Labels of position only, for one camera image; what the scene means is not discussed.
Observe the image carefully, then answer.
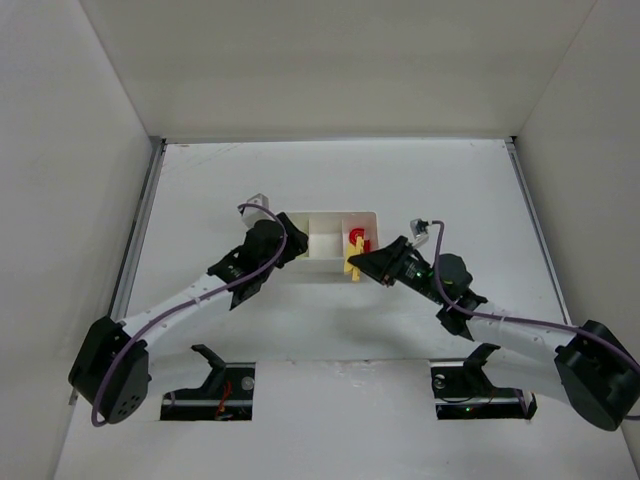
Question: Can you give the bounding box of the yellow lego piece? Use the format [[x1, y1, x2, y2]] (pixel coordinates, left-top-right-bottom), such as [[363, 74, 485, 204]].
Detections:
[[343, 235, 365, 282]]

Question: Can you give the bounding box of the red round lego piece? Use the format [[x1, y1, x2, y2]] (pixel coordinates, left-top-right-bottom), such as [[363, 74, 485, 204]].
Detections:
[[349, 228, 365, 244]]

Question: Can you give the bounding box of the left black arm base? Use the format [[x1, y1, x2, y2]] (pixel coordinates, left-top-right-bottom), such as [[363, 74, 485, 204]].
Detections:
[[159, 344, 256, 422]]

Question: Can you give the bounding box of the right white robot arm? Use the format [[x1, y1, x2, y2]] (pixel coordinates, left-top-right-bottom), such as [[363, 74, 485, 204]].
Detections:
[[347, 236, 639, 431]]

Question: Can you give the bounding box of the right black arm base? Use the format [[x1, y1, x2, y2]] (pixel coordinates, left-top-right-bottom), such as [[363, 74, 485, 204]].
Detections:
[[430, 344, 537, 421]]

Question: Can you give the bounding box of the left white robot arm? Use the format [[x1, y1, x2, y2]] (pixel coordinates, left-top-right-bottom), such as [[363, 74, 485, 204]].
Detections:
[[68, 211, 309, 427]]

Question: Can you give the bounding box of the white three-compartment container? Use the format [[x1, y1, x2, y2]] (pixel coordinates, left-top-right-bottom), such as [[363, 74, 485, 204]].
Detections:
[[287, 211, 379, 282]]

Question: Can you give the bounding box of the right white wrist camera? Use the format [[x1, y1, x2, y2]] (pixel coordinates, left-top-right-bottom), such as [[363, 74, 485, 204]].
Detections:
[[409, 218, 431, 248]]

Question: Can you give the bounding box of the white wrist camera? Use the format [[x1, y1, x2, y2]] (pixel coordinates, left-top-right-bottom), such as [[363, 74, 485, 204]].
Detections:
[[409, 218, 431, 248], [237, 193, 271, 229]]

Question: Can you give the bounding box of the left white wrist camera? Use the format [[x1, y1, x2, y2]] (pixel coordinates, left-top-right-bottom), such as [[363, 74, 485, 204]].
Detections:
[[237, 193, 271, 229]]

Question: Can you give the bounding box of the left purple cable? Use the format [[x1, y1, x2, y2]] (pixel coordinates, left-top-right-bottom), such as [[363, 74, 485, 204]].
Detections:
[[89, 202, 289, 427]]

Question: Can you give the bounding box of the left aluminium rail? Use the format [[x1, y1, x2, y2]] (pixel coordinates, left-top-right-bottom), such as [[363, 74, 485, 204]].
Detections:
[[107, 136, 167, 324]]

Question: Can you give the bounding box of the aluminium rail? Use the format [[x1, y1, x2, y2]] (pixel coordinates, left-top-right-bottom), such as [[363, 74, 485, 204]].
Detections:
[[504, 137, 573, 326], [107, 136, 167, 324]]

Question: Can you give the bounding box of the right aluminium rail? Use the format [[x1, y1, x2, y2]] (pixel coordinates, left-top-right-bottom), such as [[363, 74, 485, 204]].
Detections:
[[504, 137, 573, 326]]

